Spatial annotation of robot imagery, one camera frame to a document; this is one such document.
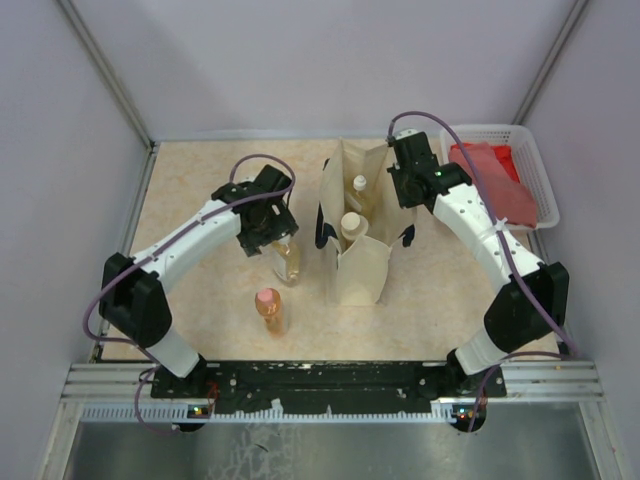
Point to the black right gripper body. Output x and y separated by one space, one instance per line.
401 179

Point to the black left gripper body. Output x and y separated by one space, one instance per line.
273 226

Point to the clear yellow bottle white cap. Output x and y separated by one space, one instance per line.
359 197

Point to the orange bottle pink cap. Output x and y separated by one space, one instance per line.
270 307

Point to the white opaque lotion bottle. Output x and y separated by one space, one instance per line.
353 226

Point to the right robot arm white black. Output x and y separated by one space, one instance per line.
531 295

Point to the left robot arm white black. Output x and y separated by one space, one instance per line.
133 297

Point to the red and pink cloths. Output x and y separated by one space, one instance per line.
510 199

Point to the white perforated plastic basket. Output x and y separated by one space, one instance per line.
526 160

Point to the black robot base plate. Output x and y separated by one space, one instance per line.
315 388

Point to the aluminium frame rail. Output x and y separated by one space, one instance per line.
121 392

